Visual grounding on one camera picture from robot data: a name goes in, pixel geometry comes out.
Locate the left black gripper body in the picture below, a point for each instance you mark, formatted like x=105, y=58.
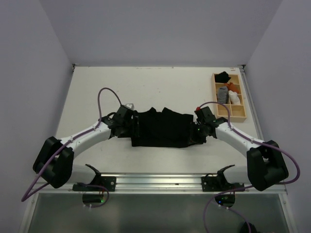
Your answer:
x=127, y=131

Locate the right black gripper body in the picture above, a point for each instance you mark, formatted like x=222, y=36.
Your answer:
x=198, y=133

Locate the black underwear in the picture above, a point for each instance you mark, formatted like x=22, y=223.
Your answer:
x=165, y=129

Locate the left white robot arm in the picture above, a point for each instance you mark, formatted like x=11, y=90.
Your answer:
x=57, y=155

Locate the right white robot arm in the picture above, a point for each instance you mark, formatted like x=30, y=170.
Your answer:
x=265, y=165

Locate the grey patterned rolled cloth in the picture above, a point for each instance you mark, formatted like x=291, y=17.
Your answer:
x=222, y=95

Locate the wooden compartment organizer tray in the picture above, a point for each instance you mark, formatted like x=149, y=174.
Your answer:
x=237, y=112

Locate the white rolled cloth in tray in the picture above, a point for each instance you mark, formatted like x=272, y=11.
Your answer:
x=234, y=98

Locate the orange rolled cloth in tray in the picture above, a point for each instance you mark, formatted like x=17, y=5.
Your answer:
x=232, y=87

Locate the black rolled cloth in tray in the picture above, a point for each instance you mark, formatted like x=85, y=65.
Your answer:
x=222, y=77

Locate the black object bottom right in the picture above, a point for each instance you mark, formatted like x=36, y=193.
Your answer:
x=248, y=228

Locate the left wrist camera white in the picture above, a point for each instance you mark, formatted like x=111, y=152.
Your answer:
x=130, y=106

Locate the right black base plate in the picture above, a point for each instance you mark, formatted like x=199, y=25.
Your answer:
x=217, y=184

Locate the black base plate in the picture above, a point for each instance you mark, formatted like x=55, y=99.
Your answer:
x=217, y=184
x=109, y=182

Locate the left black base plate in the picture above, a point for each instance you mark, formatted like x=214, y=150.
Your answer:
x=109, y=182

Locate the aluminium mounting rail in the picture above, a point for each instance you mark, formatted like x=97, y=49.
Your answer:
x=140, y=183

